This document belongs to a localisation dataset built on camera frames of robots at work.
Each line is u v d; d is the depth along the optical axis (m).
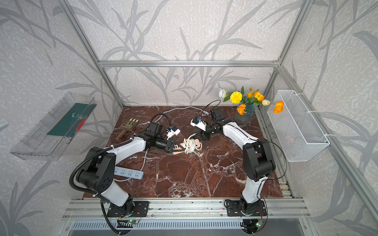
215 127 0.69
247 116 1.07
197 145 0.81
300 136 0.59
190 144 0.78
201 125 0.77
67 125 0.67
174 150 0.76
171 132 0.81
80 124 0.70
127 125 1.05
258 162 0.48
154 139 0.73
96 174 0.46
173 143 0.75
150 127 0.75
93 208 0.76
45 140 0.64
